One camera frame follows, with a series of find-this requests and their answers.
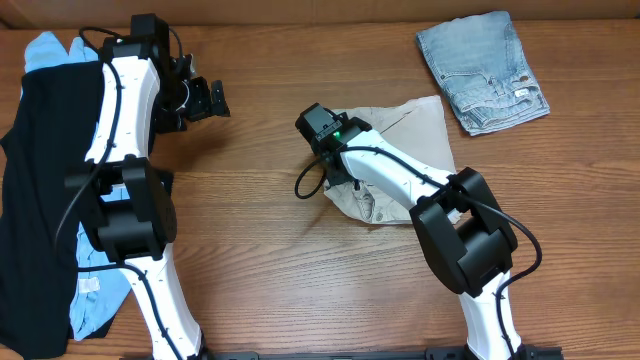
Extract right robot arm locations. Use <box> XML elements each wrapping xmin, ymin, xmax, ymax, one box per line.
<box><xmin>295</xmin><ymin>104</ymin><xmax>528</xmax><ymax>359</ymax></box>

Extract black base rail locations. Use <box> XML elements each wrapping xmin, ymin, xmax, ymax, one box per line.
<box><xmin>206</xmin><ymin>345</ymin><xmax>564</xmax><ymax>360</ymax></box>

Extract black garment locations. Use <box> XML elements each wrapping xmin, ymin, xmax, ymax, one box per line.
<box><xmin>1</xmin><ymin>62</ymin><xmax>104</xmax><ymax>359</ymax></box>

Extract light blue shirt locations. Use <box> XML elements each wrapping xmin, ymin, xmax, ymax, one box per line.
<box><xmin>24</xmin><ymin>31</ymin><xmax>131</xmax><ymax>341</ymax></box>

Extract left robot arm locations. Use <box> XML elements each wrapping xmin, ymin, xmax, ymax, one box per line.
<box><xmin>64</xmin><ymin>13</ymin><xmax>230</xmax><ymax>359</ymax></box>

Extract beige khaki shorts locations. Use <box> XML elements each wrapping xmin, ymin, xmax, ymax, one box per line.
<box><xmin>323</xmin><ymin>95</ymin><xmax>456</xmax><ymax>225</ymax></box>

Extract folded light blue jeans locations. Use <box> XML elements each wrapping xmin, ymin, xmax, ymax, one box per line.
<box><xmin>416</xmin><ymin>11</ymin><xmax>550</xmax><ymax>136</ymax></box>

